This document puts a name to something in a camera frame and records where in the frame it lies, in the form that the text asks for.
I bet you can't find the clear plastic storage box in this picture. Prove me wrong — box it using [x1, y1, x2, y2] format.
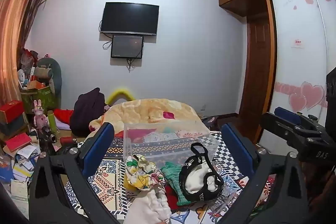
[123, 120, 220, 165]

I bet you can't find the black cylinder flashlight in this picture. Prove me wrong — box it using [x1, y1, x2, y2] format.
[41, 126, 58, 145]

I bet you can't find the red cloth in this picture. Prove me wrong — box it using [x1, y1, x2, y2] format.
[164, 185, 184, 210]

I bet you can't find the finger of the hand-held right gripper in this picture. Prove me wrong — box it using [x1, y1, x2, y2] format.
[274, 107, 319, 128]
[260, 112, 311, 148]

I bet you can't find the black and white underwear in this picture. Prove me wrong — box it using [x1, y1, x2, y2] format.
[179, 143, 224, 201]

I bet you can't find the red garment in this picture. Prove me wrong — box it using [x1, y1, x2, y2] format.
[55, 109, 74, 124]

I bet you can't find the dark purple clothing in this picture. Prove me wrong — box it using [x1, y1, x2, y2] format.
[70, 88, 106, 137]

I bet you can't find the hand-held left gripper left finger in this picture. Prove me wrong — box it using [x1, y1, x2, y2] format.
[28, 122, 124, 224]

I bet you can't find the green cardboard box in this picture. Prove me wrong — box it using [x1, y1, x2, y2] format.
[21, 85, 57, 109]

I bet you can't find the pile of papers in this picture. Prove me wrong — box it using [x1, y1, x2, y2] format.
[0, 144, 40, 215]

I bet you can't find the brown wooden door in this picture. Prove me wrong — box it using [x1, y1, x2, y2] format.
[238, 17, 277, 133]

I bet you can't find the yellow curved pillow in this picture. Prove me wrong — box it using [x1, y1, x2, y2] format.
[106, 87, 135, 105]

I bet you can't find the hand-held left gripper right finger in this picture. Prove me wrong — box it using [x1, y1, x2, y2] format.
[218, 122, 312, 224]

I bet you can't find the small black wall monitor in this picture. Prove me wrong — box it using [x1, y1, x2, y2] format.
[111, 34, 144, 59]

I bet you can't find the patterned bed sheet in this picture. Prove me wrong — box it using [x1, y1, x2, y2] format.
[64, 130, 277, 224]

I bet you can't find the green bottle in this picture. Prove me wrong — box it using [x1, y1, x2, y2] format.
[47, 110, 56, 135]

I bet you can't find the black wall television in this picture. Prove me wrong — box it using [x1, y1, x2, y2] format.
[100, 2, 160, 37]

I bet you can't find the white sliding wardrobe door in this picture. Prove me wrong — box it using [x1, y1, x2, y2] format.
[267, 0, 336, 132]

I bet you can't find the floral yellow cloth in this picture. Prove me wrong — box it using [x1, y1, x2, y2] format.
[124, 154, 166, 191]

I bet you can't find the green knitted cloth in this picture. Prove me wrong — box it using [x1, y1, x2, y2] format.
[161, 162, 195, 206]

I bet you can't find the white cloth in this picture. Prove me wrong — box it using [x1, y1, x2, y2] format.
[130, 183, 172, 224]

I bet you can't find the yellow fleece blanket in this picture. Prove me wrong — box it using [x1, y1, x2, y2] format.
[89, 98, 203, 139]

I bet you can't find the brown curtain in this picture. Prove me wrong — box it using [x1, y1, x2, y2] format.
[0, 0, 51, 107]

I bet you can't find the pink rabbit figurine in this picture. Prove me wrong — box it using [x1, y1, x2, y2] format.
[33, 100, 49, 128]

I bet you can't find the red book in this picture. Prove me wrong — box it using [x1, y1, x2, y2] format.
[5, 133, 32, 152]

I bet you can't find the red box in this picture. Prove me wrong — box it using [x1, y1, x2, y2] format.
[0, 100, 25, 124]

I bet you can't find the clear plastic bag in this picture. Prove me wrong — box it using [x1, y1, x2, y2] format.
[209, 185, 238, 215]

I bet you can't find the pink heart sticker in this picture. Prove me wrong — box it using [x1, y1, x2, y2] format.
[289, 81, 326, 111]

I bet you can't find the grey plush toy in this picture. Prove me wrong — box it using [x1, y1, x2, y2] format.
[35, 57, 62, 102]

